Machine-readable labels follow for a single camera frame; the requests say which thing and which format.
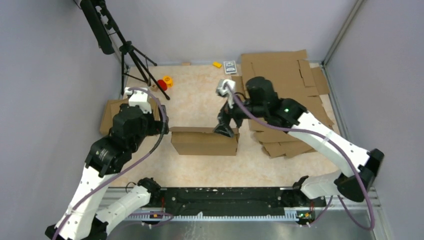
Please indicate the black camera tripod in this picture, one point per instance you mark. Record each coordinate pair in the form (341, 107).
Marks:
(111, 41)

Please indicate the yellow rectangular block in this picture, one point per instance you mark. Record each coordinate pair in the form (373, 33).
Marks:
(217, 64)

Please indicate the yellow round toy block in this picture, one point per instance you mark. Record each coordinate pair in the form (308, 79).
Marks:
(168, 81)

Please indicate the stack of flat cardboard blanks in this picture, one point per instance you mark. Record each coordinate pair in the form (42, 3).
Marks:
(293, 81)

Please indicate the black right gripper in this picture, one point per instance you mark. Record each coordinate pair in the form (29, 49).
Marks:
(224, 117)

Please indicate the small printed card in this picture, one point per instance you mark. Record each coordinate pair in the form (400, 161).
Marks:
(230, 67)

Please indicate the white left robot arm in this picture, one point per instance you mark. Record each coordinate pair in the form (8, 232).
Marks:
(83, 219)

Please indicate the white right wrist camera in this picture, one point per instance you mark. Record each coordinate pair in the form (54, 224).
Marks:
(226, 89)

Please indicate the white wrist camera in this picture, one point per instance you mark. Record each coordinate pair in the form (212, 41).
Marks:
(139, 98)
(226, 89)

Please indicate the large cardboard box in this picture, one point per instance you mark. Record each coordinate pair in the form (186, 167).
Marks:
(203, 141)

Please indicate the folded cardboard box at left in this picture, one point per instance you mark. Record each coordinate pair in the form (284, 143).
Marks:
(113, 107)

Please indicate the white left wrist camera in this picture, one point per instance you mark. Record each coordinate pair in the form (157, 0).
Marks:
(139, 98)

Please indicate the small wooden letter cube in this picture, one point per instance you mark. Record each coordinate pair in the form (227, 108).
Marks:
(154, 88)

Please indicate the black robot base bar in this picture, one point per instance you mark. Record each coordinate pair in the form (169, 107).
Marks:
(231, 201)

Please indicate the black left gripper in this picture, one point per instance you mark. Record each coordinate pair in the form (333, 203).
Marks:
(158, 127)

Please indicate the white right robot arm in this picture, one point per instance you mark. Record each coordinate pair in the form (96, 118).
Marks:
(357, 167)

